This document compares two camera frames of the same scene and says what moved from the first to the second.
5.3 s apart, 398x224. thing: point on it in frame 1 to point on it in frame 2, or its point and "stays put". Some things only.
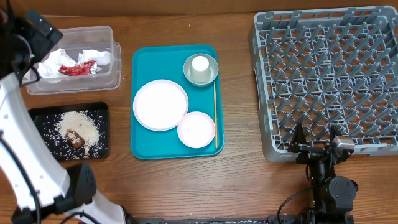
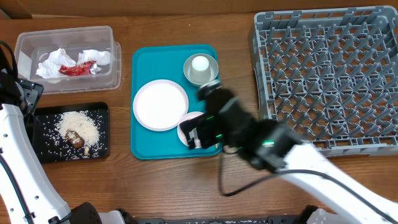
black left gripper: x=41 y=45 to x=33 y=91
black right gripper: x=310 y=152 to x=206 y=135
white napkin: x=102 y=58 stays put
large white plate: x=160 y=105 stays put
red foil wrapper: x=86 y=68 stays put
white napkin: x=50 y=67 stays put
